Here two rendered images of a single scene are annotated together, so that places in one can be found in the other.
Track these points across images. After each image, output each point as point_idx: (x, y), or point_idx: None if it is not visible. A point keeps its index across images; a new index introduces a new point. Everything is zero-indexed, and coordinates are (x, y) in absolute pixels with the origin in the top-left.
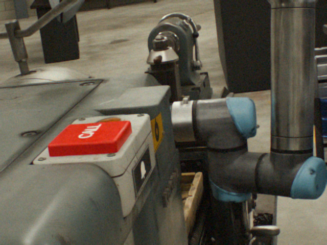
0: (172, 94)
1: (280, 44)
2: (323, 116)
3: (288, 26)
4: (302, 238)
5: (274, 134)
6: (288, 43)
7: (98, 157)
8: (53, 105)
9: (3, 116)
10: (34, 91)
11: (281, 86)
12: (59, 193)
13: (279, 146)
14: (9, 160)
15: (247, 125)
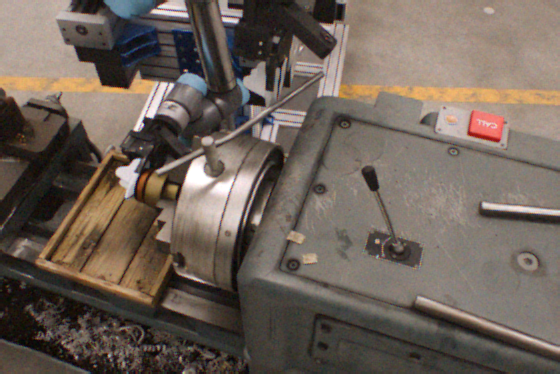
0: (22, 118)
1: (214, 27)
2: (121, 52)
3: (216, 12)
4: None
5: (223, 83)
6: (219, 23)
7: (506, 126)
8: (396, 141)
9: (406, 164)
10: (346, 151)
11: (222, 52)
12: (544, 140)
13: (229, 88)
14: (496, 157)
15: (206, 90)
